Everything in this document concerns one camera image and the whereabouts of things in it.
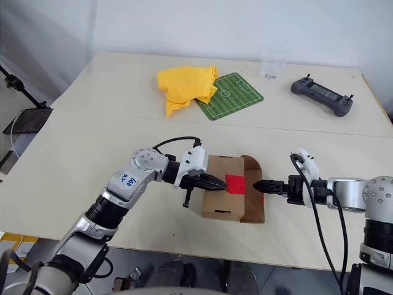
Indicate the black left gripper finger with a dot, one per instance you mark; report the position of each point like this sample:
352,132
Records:
213,188
213,180

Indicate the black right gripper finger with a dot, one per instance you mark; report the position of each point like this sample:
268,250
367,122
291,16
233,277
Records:
270,190
270,183

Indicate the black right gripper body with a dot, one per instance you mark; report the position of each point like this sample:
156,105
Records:
294,190

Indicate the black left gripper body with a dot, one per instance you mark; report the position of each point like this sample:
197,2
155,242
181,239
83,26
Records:
190,182

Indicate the brown cardboard box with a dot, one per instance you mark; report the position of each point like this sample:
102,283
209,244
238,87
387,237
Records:
221,202

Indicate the red tape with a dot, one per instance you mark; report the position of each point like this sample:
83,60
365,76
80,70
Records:
236,184

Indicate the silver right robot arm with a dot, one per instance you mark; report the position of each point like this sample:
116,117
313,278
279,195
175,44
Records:
362,193

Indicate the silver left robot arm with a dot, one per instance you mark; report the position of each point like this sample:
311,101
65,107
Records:
122,190

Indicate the yellow and white box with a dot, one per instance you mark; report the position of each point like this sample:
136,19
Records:
12,249

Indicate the green football field mat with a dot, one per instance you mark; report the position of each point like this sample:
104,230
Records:
236,96

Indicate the yellow cloth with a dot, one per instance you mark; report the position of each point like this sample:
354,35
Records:
184,87

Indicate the grey handheld controller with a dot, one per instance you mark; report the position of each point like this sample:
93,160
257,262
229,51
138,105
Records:
322,95

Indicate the small brown metal object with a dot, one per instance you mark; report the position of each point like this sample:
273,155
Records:
129,279

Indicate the clear drinking glass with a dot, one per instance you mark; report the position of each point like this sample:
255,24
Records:
273,66

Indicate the black flat tray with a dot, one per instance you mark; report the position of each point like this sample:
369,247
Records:
29,120

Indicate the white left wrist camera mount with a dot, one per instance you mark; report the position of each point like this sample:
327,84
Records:
195,161

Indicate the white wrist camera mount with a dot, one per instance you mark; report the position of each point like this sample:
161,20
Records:
310,166
195,161

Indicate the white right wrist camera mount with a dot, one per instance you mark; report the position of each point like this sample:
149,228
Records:
310,166

